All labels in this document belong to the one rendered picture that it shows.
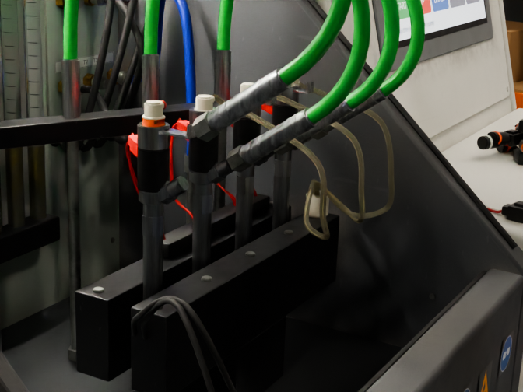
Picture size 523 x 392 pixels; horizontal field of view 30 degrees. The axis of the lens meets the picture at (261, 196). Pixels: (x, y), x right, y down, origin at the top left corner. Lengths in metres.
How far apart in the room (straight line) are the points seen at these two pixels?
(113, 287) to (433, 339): 0.29
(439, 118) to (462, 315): 0.54
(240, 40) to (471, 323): 0.44
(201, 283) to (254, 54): 0.35
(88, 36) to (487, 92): 0.72
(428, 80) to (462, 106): 0.14
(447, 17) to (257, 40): 0.44
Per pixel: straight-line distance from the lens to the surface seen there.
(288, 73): 0.76
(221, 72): 1.08
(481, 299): 0.99
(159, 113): 0.84
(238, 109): 0.79
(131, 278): 0.91
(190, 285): 0.90
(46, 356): 1.11
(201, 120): 0.81
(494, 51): 1.71
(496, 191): 1.25
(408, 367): 0.84
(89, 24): 1.21
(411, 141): 1.08
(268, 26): 1.13
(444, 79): 1.47
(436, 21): 1.45
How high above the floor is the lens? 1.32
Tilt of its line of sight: 17 degrees down
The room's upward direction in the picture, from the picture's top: 2 degrees clockwise
